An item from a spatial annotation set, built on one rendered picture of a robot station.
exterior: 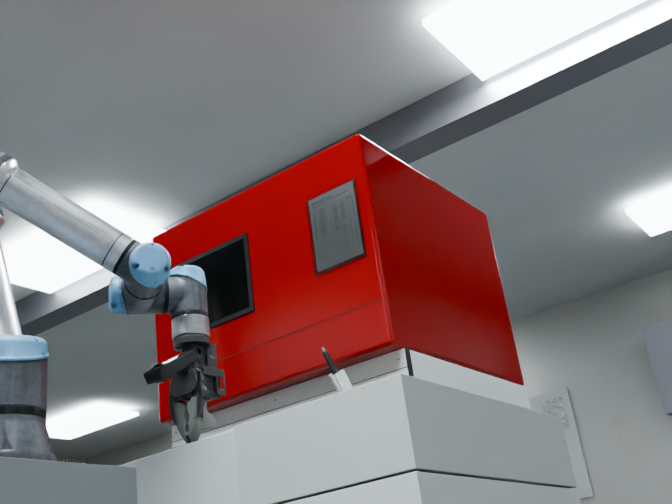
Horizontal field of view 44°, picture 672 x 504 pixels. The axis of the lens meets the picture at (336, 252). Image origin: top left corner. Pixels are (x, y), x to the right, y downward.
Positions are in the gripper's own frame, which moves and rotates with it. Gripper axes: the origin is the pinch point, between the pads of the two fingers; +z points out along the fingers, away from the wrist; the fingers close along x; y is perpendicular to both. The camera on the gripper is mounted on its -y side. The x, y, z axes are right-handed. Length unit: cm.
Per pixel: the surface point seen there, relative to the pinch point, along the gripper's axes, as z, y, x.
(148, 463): 3.2, -4.0, 6.9
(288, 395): -22, 58, 22
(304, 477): 13.0, -4.0, -29.3
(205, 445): 3.2, -4.0, -8.0
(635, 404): -110, 642, 98
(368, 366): -22, 58, -5
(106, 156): -218, 153, 206
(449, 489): 19, 5, -50
